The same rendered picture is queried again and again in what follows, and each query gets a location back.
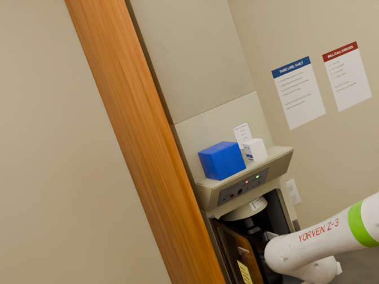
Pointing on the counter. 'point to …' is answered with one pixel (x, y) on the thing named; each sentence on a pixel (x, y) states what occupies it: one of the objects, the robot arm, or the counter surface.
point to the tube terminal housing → (204, 118)
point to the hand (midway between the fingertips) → (256, 243)
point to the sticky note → (245, 273)
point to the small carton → (255, 150)
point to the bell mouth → (246, 209)
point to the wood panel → (145, 139)
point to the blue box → (221, 160)
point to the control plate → (242, 186)
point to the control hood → (212, 195)
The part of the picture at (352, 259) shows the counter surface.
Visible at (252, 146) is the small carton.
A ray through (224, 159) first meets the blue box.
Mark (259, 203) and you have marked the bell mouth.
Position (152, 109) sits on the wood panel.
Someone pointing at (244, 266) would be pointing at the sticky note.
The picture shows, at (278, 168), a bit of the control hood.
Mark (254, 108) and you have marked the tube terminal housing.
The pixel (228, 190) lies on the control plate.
